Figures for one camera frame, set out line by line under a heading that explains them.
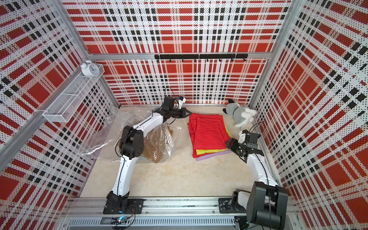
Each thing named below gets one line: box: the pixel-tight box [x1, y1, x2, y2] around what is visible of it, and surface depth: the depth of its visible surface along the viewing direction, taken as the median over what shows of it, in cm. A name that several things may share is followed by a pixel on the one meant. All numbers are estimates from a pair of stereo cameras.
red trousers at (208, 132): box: [188, 113, 230, 150], surface depth 92 cm
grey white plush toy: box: [222, 99, 258, 128], surface depth 106 cm
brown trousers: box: [142, 125, 173, 163], surface depth 85 cm
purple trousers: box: [195, 149, 233, 161], surface depth 91 cm
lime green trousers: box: [195, 123, 232, 156], surface depth 88 cm
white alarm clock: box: [80, 59, 100, 80], surface depth 83 cm
